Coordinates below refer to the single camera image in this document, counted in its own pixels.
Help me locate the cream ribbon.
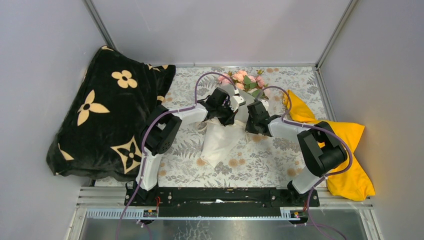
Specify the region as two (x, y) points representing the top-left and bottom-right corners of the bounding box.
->
(202, 118), (246, 133)

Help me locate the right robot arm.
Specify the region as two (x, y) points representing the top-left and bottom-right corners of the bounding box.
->
(245, 101), (348, 206)

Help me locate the black flower-pattern blanket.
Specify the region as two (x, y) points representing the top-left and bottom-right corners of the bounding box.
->
(46, 45), (176, 182)

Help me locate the floral tablecloth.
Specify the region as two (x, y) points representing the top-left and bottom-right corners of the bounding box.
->
(93, 66), (329, 189)

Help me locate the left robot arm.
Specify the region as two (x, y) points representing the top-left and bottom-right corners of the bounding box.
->
(135, 87), (246, 206)

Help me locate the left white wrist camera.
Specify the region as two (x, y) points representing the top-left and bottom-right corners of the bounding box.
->
(229, 93), (246, 112)

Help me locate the pink fake flower bouquet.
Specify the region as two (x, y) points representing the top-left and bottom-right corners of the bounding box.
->
(218, 69), (268, 97)

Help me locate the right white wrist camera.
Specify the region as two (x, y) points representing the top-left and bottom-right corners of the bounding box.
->
(259, 99), (270, 111)

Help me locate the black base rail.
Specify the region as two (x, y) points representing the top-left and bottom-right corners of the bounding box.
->
(124, 186), (320, 218)

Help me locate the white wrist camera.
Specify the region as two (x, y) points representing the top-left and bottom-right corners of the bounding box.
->
(229, 93), (246, 112)
(259, 99), (270, 111)

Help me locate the yellow cloth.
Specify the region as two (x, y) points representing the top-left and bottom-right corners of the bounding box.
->
(283, 90), (376, 201)

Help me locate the white wrapping paper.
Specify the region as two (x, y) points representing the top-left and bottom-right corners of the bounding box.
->
(199, 84), (271, 168)

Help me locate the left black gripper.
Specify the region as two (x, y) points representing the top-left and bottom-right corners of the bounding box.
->
(213, 100), (236, 126)

